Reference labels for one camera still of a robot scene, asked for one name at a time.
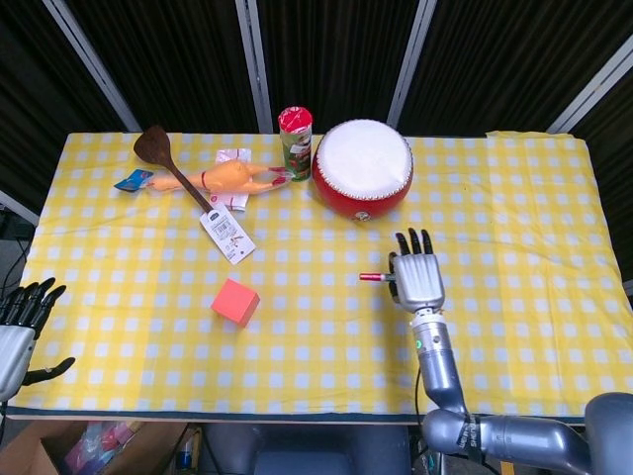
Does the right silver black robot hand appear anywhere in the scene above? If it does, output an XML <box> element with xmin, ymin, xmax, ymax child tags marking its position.
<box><xmin>387</xmin><ymin>227</ymin><xmax>445</xmax><ymax>314</ymax></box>

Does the orange rubber chicken toy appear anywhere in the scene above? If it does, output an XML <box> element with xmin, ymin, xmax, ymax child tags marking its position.
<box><xmin>146</xmin><ymin>160</ymin><xmax>293</xmax><ymax>195</ymax></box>

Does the blue card tag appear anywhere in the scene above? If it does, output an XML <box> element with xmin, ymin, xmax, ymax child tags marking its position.
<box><xmin>113</xmin><ymin>168</ymin><xmax>153</xmax><ymax>192</ymax></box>

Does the red drum with white skin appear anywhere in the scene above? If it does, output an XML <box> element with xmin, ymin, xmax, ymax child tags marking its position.
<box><xmin>311</xmin><ymin>118</ymin><xmax>414</xmax><ymax>222</ymax></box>

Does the orange cube block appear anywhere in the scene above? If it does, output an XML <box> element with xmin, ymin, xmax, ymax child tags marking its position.
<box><xmin>211</xmin><ymin>277</ymin><xmax>261</xmax><ymax>329</ymax></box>

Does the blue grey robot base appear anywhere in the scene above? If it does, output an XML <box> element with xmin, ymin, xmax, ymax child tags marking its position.
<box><xmin>202</xmin><ymin>424</ymin><xmax>414</xmax><ymax>475</ymax></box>

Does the white spatula label tag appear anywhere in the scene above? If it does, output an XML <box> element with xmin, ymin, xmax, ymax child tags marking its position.
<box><xmin>200</xmin><ymin>203</ymin><xmax>257</xmax><ymax>266</ymax></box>

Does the clear bag of colourful items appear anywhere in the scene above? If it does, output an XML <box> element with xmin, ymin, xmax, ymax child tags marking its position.
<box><xmin>63</xmin><ymin>421</ymin><xmax>144</xmax><ymax>471</ymax></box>

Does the green Pringles can red lid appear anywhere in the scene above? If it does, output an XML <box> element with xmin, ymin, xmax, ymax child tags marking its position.
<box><xmin>277</xmin><ymin>105</ymin><xmax>316</xmax><ymax>183</ymax></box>

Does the silver partition post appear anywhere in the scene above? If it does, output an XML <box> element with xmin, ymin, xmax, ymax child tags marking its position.
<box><xmin>546</xmin><ymin>47</ymin><xmax>633</xmax><ymax>135</ymax></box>
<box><xmin>234</xmin><ymin>0</ymin><xmax>274</xmax><ymax>134</ymax></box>
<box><xmin>0</xmin><ymin>190</ymin><xmax>41</xmax><ymax>227</ymax></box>
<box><xmin>387</xmin><ymin>0</ymin><xmax>439</xmax><ymax>129</ymax></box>
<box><xmin>42</xmin><ymin>0</ymin><xmax>143</xmax><ymax>134</ymax></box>

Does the dark wooden spatula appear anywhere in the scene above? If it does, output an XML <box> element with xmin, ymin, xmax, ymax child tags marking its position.
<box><xmin>133</xmin><ymin>125</ymin><xmax>215</xmax><ymax>212</ymax></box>

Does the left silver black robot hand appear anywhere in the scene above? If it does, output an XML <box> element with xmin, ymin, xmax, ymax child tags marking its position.
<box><xmin>0</xmin><ymin>276</ymin><xmax>76</xmax><ymax>403</ymax></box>

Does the yellow white checkered tablecloth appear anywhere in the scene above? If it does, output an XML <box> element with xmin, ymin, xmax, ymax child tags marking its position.
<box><xmin>20</xmin><ymin>129</ymin><xmax>633</xmax><ymax>420</ymax></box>

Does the black pleated partition panel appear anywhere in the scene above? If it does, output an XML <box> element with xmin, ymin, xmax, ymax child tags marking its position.
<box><xmin>398</xmin><ymin>0</ymin><xmax>633</xmax><ymax>135</ymax></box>
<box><xmin>63</xmin><ymin>0</ymin><xmax>263</xmax><ymax>134</ymax></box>
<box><xmin>0</xmin><ymin>0</ymin><xmax>135</xmax><ymax>214</ymax></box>
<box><xmin>256</xmin><ymin>0</ymin><xmax>421</xmax><ymax>134</ymax></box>
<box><xmin>568</xmin><ymin>83</ymin><xmax>633</xmax><ymax>298</ymax></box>

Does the cardboard box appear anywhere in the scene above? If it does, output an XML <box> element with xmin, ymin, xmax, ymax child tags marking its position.
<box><xmin>9</xmin><ymin>420</ymin><xmax>199</xmax><ymax>475</ymax></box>

